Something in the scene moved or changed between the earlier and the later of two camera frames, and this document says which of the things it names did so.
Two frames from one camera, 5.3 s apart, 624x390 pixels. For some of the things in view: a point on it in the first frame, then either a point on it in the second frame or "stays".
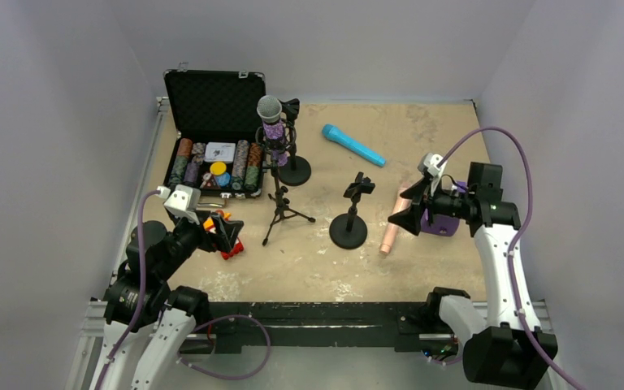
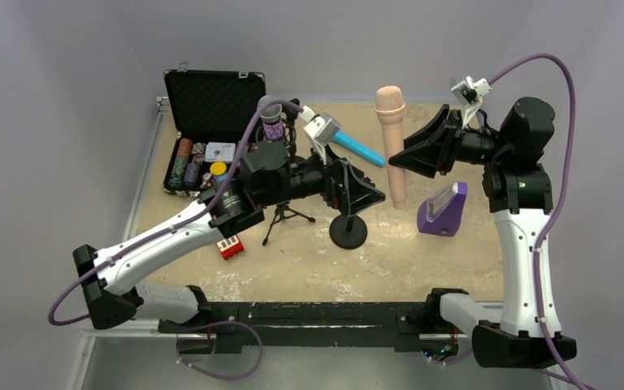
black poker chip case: x=211 y=119 stays
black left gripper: x=207 y=232 to x=335 y=183
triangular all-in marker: x=210 y=182 stays
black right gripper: x=427 y=198 to x=448 y=144
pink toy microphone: x=400 y=204 to x=390 y=104
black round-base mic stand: x=348 y=231 stays
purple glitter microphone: x=269 y=109 stays
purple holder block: x=443 y=225 stays
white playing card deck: x=220 y=152 stays
